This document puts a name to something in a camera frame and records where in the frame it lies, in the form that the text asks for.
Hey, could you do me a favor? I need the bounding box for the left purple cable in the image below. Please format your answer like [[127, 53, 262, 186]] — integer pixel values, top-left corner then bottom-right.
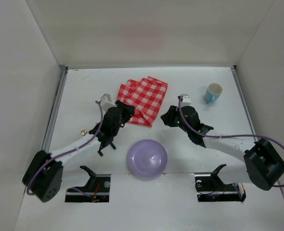
[[25, 100, 104, 195]]

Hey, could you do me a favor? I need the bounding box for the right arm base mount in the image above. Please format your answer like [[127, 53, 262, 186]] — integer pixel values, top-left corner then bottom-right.
[[194, 164, 247, 203]]

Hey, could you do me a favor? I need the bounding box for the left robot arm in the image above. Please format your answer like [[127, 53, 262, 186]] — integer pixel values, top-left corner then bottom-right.
[[22, 98, 135, 203]]

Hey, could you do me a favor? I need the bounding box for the red white checkered cloth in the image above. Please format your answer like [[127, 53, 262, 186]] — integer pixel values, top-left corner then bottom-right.
[[117, 76, 168, 128]]

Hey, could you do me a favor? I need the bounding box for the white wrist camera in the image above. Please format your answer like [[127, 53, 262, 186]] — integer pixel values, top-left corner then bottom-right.
[[178, 94, 191, 107], [100, 94, 116, 112]]

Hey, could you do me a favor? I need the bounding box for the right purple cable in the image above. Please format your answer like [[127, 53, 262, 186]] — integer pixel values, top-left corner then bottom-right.
[[177, 96, 284, 188]]

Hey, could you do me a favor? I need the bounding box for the gold fork dark handle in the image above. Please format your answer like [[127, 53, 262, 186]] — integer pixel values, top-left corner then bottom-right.
[[81, 129, 88, 136]]

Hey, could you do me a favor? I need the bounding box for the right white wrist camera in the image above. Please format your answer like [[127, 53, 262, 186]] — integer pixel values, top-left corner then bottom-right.
[[178, 94, 191, 107]]

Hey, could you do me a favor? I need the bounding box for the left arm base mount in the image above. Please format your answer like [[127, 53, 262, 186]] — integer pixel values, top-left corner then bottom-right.
[[65, 166, 111, 203]]

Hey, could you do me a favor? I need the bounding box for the purple cable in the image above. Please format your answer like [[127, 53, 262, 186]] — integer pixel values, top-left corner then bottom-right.
[[177, 96, 284, 188], [25, 100, 104, 195]]

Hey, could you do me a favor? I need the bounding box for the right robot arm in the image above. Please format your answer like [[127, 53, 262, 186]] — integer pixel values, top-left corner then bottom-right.
[[161, 106, 284, 191]]

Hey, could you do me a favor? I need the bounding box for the purple plastic plate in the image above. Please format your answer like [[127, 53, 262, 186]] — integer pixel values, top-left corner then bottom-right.
[[127, 139, 168, 179]]

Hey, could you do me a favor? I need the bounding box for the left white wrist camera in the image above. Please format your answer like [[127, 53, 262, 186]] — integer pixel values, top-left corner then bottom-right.
[[100, 94, 116, 112]]

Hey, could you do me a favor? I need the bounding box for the light blue mug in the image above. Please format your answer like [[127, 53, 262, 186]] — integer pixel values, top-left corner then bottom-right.
[[204, 83, 222, 103]]

